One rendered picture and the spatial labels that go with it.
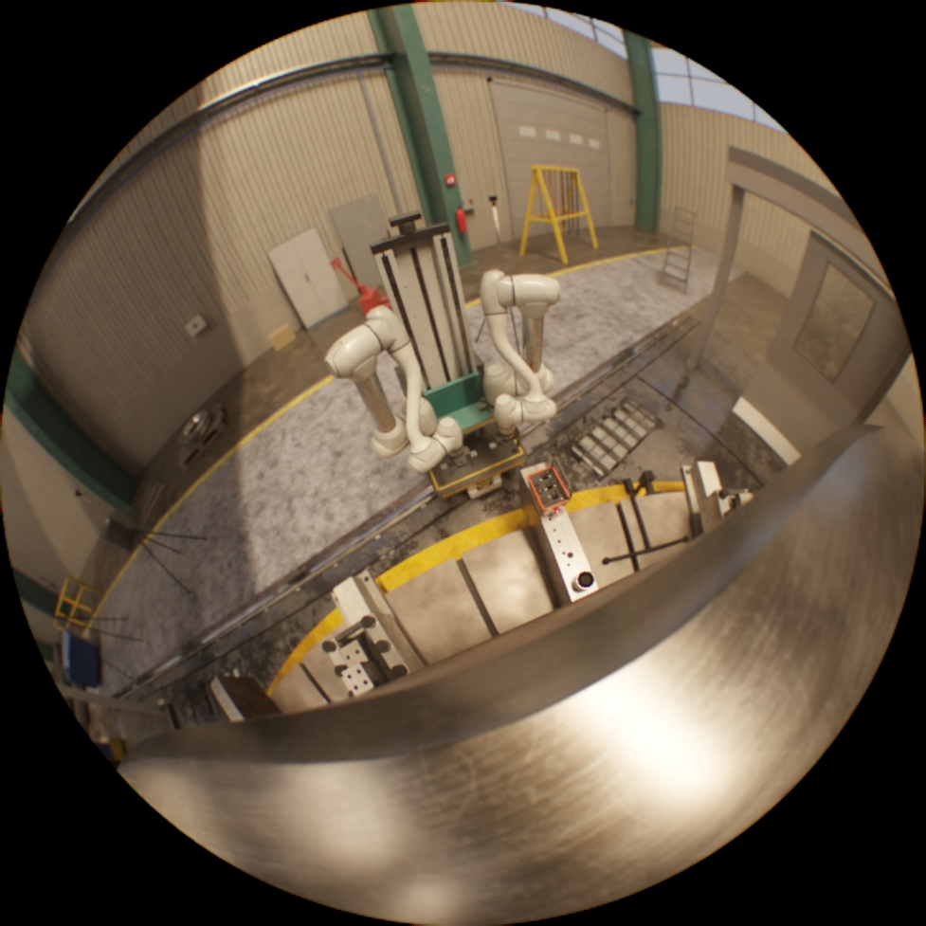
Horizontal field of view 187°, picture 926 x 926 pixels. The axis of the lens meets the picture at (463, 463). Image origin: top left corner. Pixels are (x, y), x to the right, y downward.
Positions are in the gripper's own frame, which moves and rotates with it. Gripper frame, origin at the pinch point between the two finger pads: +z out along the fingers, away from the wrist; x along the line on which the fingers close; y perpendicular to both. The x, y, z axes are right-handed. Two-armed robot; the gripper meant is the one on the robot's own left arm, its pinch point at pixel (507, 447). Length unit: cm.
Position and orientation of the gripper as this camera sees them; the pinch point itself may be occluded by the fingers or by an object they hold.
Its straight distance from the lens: 158.9
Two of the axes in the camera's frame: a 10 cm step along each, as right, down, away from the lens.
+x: 9.2, -3.9, 0.8
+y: 3.7, 7.4, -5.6
